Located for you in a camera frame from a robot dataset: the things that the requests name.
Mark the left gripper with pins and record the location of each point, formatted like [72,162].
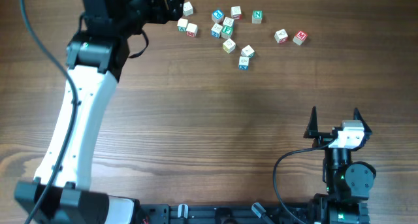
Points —
[176,11]

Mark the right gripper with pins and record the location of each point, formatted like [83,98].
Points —
[322,138]

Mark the block with red M side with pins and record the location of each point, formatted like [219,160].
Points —
[191,30]

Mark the white block red picture side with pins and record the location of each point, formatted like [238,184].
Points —
[281,36]

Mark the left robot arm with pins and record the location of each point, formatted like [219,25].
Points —
[59,191]

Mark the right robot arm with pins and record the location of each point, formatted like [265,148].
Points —
[348,183]

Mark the plain white wooden block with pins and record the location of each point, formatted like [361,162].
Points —
[188,9]

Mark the block with green letter side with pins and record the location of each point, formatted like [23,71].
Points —
[182,24]

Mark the blue letter P block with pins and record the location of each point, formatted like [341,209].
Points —
[217,16]

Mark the green letter F block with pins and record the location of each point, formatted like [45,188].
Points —
[226,32]

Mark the yellow bordered block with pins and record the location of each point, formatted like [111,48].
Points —
[229,45]

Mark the green letter N block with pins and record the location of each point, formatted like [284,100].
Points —
[257,17]

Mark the white block green N side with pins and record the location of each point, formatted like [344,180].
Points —
[248,51]

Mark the block with blue X side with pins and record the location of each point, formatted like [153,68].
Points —
[243,63]

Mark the red letter M block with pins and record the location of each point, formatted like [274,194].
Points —
[300,37]

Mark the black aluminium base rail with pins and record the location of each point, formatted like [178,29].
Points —
[256,213]

